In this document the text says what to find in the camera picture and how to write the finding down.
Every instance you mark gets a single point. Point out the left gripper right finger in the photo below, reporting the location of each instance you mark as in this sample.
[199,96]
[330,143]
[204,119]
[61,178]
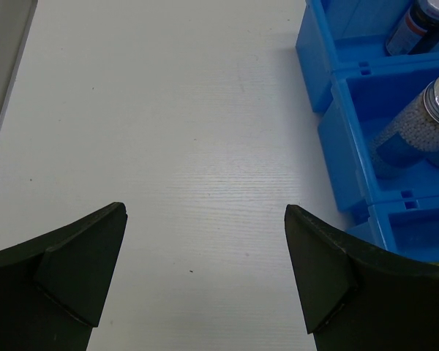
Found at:
[357,296]

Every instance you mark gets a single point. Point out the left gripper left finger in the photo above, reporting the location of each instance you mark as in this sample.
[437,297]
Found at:
[53,287]

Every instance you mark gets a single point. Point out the silver-lid spice jar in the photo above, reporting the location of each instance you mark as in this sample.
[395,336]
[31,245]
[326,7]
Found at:
[410,137]

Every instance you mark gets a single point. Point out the red-lid spice jar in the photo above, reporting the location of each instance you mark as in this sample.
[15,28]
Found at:
[417,31]

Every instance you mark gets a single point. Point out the blue three-compartment plastic bin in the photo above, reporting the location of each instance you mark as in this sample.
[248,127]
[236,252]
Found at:
[357,87]

